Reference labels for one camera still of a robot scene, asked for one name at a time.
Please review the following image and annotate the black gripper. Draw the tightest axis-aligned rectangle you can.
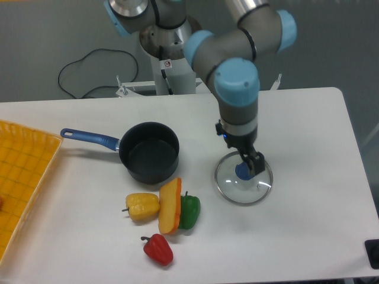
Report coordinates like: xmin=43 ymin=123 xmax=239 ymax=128
xmin=215 ymin=119 xmax=265 ymax=177

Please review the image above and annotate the toy bread slice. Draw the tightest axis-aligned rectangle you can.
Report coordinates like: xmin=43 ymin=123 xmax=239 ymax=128
xmin=158 ymin=177 xmax=182 ymax=234

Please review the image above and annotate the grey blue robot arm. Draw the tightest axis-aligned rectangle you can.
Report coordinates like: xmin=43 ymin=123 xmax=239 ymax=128
xmin=104 ymin=1 xmax=297 ymax=176

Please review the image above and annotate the glass pot lid blue knob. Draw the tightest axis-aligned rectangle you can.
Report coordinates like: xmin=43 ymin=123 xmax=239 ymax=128
xmin=214 ymin=151 xmax=274 ymax=206

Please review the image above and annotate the green toy bell pepper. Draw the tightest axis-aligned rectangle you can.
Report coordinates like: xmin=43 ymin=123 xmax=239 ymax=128
xmin=178 ymin=192 xmax=201 ymax=230

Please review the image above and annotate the yellow toy bell pepper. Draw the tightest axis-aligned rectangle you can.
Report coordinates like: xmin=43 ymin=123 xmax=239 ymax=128
xmin=121 ymin=193 xmax=160 ymax=221

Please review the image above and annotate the red toy bell pepper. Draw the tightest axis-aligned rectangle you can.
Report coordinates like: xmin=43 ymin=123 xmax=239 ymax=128
xmin=140 ymin=234 xmax=174 ymax=266

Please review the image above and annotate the black device at table edge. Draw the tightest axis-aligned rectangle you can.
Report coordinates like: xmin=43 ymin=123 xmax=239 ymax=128
xmin=364 ymin=239 xmax=379 ymax=270

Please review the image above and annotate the yellow plastic basket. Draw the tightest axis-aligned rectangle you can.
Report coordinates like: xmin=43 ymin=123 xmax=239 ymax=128
xmin=1 ymin=120 xmax=63 ymax=259

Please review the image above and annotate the black saucepan blue handle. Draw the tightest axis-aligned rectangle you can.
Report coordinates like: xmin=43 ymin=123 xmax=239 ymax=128
xmin=60 ymin=122 xmax=179 ymax=185

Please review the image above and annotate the black cable on floor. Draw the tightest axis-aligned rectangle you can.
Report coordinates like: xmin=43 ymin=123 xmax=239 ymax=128
xmin=57 ymin=48 xmax=139 ymax=99

